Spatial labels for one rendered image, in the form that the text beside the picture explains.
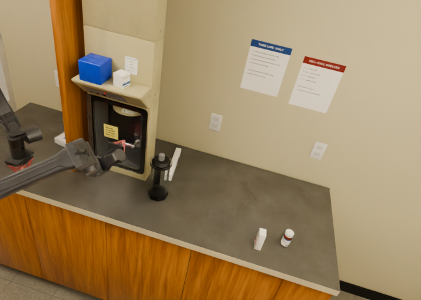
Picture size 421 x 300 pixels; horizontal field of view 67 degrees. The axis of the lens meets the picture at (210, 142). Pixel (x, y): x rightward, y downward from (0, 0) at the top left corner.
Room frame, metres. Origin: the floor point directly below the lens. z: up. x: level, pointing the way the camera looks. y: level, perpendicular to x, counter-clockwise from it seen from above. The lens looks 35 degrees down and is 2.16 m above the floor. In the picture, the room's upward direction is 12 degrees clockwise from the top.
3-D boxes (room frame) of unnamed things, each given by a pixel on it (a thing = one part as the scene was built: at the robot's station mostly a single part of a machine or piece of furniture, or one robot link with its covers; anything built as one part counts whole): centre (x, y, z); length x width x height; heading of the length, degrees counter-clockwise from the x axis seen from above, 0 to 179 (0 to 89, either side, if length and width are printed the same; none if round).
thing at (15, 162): (1.00, 0.80, 1.21); 0.10 x 0.07 x 0.07; 173
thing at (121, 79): (1.22, 0.43, 1.54); 0.05 x 0.05 x 0.06; 68
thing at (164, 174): (1.19, 0.22, 1.06); 0.11 x 0.11 x 0.21
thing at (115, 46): (1.41, 0.45, 1.33); 0.32 x 0.25 x 0.77; 83
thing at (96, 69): (1.24, 0.55, 1.56); 0.10 x 0.10 x 0.09; 83
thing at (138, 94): (1.23, 0.47, 1.46); 0.32 x 0.11 x 0.10; 83
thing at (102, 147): (1.28, 0.47, 1.19); 0.30 x 0.01 x 0.40; 82
